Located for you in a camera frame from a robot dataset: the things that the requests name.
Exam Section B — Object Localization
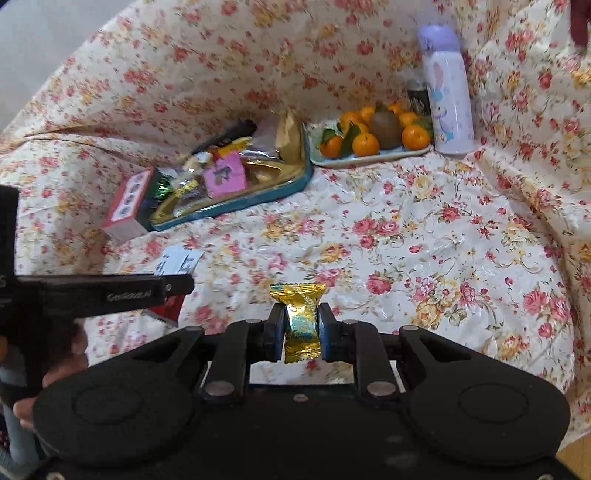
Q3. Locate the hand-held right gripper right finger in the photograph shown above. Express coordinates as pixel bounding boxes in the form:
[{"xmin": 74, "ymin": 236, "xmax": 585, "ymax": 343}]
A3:
[{"xmin": 318, "ymin": 302, "xmax": 469, "ymax": 398}]

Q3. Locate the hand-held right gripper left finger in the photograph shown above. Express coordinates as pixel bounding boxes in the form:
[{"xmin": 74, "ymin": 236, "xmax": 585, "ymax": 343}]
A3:
[{"xmin": 122, "ymin": 304, "xmax": 287, "ymax": 398}]

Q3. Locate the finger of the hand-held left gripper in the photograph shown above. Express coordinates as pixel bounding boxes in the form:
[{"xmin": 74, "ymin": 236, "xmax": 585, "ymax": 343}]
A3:
[{"xmin": 164, "ymin": 273, "xmax": 195, "ymax": 297}]

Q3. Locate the white dark-print snack packet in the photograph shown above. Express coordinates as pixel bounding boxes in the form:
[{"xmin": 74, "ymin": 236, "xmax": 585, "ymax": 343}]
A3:
[{"xmin": 154, "ymin": 244, "xmax": 205, "ymax": 279}]

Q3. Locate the gold candy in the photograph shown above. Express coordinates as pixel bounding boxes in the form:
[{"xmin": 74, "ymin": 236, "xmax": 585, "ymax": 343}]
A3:
[{"xmin": 269, "ymin": 283, "xmax": 327, "ymax": 365}]

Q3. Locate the person's left forearm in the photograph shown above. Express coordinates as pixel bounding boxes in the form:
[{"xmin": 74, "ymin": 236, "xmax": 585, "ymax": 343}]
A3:
[{"xmin": 0, "ymin": 405, "xmax": 43, "ymax": 480}]

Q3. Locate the blue tin with snacks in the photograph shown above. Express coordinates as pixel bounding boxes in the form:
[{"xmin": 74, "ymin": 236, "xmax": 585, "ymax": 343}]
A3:
[{"xmin": 150, "ymin": 121, "xmax": 315, "ymax": 232}]

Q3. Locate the person's left hand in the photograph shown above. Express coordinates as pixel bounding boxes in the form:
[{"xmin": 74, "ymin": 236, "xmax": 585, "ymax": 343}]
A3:
[{"xmin": 13, "ymin": 322, "xmax": 89, "ymax": 431}]

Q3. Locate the red white snack packet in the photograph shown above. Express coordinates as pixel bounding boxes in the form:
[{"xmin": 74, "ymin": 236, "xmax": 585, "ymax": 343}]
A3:
[{"xmin": 144, "ymin": 295, "xmax": 182, "ymax": 330}]

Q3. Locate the clear walnut snack packet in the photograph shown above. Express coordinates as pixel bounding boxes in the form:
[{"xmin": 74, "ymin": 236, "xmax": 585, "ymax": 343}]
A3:
[{"xmin": 172, "ymin": 178, "xmax": 205, "ymax": 205}]

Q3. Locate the pink box with round pictures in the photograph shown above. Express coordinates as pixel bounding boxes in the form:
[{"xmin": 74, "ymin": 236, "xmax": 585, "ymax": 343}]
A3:
[{"xmin": 100, "ymin": 168, "xmax": 158, "ymax": 244}]

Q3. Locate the floral sofa cover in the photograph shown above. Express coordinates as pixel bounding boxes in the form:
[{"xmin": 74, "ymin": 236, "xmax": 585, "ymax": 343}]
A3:
[{"xmin": 0, "ymin": 0, "xmax": 591, "ymax": 446}]

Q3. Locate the pink snack packet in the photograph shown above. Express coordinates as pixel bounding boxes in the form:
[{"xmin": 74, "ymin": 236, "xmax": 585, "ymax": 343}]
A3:
[{"xmin": 203, "ymin": 152, "xmax": 248, "ymax": 195}]

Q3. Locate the yellow orange snack packet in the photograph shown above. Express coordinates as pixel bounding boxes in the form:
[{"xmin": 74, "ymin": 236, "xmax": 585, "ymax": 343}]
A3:
[{"xmin": 210, "ymin": 137, "xmax": 253, "ymax": 156}]

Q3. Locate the pale blue fruit plate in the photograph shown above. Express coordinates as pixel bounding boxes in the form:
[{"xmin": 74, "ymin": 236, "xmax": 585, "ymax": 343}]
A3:
[{"xmin": 308, "ymin": 124, "xmax": 433, "ymax": 168}]

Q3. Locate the brown paper snack packet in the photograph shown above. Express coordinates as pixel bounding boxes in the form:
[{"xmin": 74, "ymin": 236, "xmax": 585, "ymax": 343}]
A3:
[{"xmin": 276, "ymin": 109, "xmax": 304, "ymax": 163}]

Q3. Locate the pile of tangerines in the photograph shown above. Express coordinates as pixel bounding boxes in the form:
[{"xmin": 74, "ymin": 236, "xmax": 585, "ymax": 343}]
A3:
[{"xmin": 320, "ymin": 100, "xmax": 431, "ymax": 158}]

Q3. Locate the brown kiwi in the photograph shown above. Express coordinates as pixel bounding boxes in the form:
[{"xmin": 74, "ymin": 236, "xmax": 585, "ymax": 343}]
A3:
[{"xmin": 370, "ymin": 103, "xmax": 402, "ymax": 150}]

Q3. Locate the small dark can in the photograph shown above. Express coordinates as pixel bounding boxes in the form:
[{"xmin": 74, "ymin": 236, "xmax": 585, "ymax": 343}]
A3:
[{"xmin": 407, "ymin": 80, "xmax": 433, "ymax": 126}]

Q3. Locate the purple white thermos bottle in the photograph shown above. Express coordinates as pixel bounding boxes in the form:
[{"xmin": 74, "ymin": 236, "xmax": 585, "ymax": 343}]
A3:
[{"xmin": 417, "ymin": 25, "xmax": 476, "ymax": 156}]

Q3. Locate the dark red plush toy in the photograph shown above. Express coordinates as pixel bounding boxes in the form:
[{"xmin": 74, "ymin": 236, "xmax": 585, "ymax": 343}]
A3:
[{"xmin": 570, "ymin": 0, "xmax": 591, "ymax": 48}]

